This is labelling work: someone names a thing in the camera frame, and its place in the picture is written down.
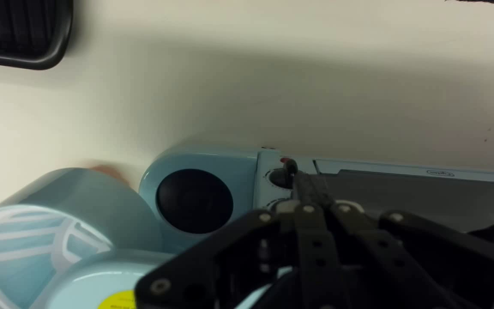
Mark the light blue breakfast maker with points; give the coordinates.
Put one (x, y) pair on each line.
(206, 166)

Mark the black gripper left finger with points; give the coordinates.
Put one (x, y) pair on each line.
(247, 259)

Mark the black ribbed grill tray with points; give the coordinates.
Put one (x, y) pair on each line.
(17, 29)

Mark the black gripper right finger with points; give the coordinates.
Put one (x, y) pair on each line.
(407, 259)

